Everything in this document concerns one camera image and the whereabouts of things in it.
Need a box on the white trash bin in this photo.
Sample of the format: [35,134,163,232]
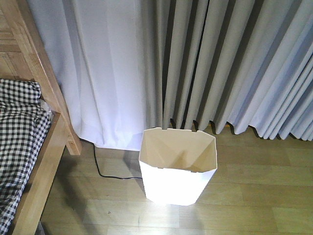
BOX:
[139,127,218,206]

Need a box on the black floor power cord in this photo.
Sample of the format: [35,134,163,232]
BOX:
[93,143,143,180]

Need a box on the grey pleated curtain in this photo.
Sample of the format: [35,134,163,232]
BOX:
[28,0,313,150]

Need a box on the black white checkered bedding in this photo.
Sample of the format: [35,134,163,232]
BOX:
[0,79,51,235]

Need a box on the wooden bed frame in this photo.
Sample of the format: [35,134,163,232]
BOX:
[0,0,82,235]

